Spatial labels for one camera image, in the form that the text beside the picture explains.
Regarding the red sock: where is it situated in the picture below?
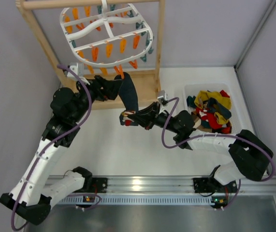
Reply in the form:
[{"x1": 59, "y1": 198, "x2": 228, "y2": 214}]
[
  {"x1": 220, "y1": 90, "x2": 230, "y2": 98},
  {"x1": 195, "y1": 107, "x2": 227, "y2": 130}
]

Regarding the mustard yellow sock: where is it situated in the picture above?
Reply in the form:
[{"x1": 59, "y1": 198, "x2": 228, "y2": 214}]
[
  {"x1": 194, "y1": 90, "x2": 222, "y2": 109},
  {"x1": 215, "y1": 96, "x2": 232, "y2": 110}
]

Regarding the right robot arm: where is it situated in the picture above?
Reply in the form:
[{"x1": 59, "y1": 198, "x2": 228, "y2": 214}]
[{"x1": 120, "y1": 102, "x2": 274, "y2": 193}]

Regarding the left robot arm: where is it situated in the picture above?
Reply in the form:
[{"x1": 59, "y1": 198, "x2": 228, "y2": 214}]
[{"x1": 0, "y1": 75, "x2": 123, "y2": 232}]

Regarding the wooden hanger stand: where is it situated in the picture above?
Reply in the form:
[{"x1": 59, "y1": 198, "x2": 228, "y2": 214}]
[{"x1": 15, "y1": 0, "x2": 165, "y2": 112}]

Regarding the white round clip hanger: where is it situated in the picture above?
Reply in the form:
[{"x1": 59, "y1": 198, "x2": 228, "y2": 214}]
[{"x1": 59, "y1": 0, "x2": 154, "y2": 76}]

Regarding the green christmas sock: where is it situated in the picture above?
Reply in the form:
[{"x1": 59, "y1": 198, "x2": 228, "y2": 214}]
[{"x1": 186, "y1": 96, "x2": 196, "y2": 108}]

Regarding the white plastic basket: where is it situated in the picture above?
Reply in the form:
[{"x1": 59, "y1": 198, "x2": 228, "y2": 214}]
[{"x1": 183, "y1": 83, "x2": 242, "y2": 134}]

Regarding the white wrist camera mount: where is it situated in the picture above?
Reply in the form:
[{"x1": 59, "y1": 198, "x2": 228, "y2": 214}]
[{"x1": 157, "y1": 90, "x2": 168, "y2": 106}]

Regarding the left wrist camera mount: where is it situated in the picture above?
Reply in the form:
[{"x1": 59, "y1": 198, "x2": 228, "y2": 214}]
[{"x1": 65, "y1": 63, "x2": 90, "y2": 85}]

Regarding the aluminium rail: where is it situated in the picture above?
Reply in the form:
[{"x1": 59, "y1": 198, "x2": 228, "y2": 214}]
[{"x1": 58, "y1": 176, "x2": 276, "y2": 208}]

